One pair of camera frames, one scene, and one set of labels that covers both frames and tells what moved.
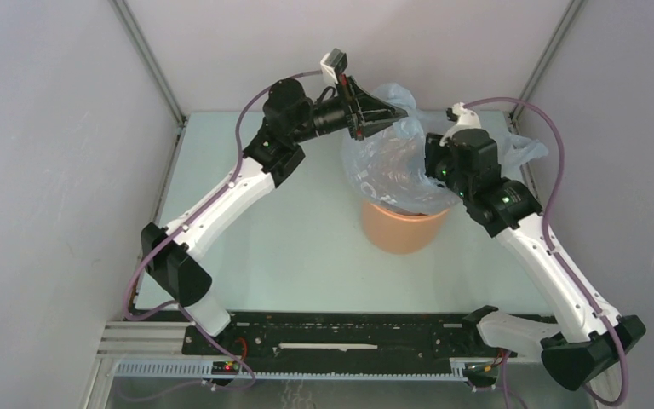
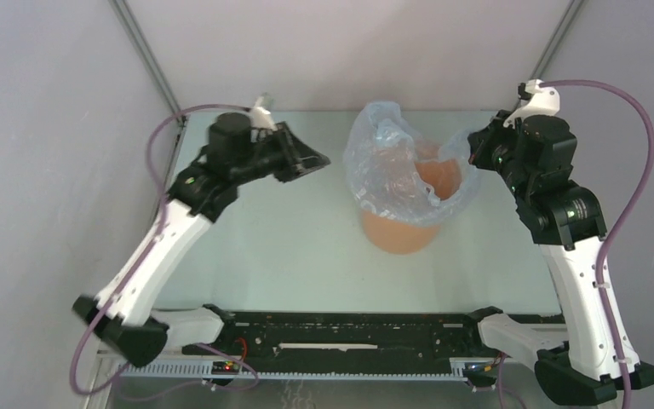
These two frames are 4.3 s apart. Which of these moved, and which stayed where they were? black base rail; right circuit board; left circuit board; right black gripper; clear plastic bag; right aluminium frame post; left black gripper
Moved: left black gripper; right black gripper; clear plastic bag
Stayed: right aluminium frame post; left circuit board; black base rail; right circuit board
